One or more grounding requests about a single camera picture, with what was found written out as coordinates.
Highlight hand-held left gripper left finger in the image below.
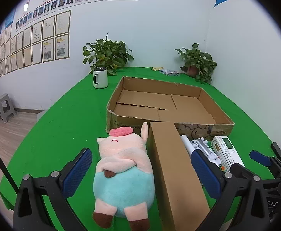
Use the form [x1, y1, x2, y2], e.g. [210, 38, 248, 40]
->
[12, 147, 93, 231]

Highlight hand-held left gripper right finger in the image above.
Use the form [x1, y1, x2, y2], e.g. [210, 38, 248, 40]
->
[192, 149, 271, 231]

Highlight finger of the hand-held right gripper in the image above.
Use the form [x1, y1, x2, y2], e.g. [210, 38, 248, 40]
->
[271, 142, 281, 165]
[249, 150, 281, 179]

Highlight white toy with cylinders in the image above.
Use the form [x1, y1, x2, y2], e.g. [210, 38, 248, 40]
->
[191, 137, 221, 167]

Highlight long brown cardboard box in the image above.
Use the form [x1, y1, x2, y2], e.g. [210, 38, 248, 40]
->
[148, 122, 211, 231]

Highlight green and white medicine box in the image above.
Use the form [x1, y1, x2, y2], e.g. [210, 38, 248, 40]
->
[211, 136, 246, 173]

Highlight white plastic device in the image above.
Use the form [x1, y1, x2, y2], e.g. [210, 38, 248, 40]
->
[180, 135, 197, 156]

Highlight pink plush pig toy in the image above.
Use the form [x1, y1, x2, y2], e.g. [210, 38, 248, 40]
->
[93, 122, 155, 230]

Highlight large shallow cardboard box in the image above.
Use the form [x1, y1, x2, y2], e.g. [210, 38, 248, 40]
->
[106, 76, 235, 142]

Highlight green tablecloth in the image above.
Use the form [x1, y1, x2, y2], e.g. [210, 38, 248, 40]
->
[0, 67, 281, 231]

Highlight patterned tissue packet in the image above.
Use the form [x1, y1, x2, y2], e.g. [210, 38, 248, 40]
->
[160, 69, 180, 77]

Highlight leafy plant in red pot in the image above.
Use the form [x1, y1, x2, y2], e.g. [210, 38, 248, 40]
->
[175, 43, 217, 84]

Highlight leafy plant in white mug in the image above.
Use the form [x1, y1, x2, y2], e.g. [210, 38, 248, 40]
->
[83, 32, 135, 89]

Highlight black cable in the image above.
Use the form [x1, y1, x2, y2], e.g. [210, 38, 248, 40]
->
[0, 140, 19, 194]

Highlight wall of framed certificates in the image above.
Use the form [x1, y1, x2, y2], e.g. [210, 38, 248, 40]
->
[0, 10, 72, 79]

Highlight small blue wall poster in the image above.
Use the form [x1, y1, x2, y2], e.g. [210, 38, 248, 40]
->
[5, 7, 17, 28]

